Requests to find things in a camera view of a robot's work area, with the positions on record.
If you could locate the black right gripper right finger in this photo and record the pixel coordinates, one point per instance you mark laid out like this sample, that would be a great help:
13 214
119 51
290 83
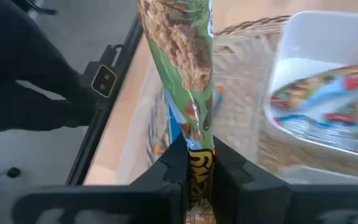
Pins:
244 193

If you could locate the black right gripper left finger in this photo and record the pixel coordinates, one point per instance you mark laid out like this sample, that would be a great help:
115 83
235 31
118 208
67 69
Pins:
172 168

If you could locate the blue wrapper granola bar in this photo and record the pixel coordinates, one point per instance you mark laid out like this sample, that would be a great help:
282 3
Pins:
322 133
322 84

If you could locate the orange green wrapper granola bar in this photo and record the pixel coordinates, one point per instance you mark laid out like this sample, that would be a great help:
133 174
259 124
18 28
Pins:
182 46

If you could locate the clear plastic bin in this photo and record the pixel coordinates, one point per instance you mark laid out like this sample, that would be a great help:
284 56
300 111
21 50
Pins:
244 124

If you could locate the round woven straw mat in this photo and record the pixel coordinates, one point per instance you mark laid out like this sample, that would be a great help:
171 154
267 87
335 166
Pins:
253 31

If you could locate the black floor plug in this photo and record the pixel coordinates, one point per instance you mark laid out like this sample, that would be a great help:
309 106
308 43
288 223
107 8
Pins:
13 172

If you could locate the white plastic bin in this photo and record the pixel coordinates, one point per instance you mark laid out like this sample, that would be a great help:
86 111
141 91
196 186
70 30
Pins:
315 40

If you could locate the person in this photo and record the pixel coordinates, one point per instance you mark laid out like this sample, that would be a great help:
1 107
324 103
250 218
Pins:
26 62

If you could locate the black table edge frame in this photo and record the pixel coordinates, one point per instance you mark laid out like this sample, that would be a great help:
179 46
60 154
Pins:
104 118

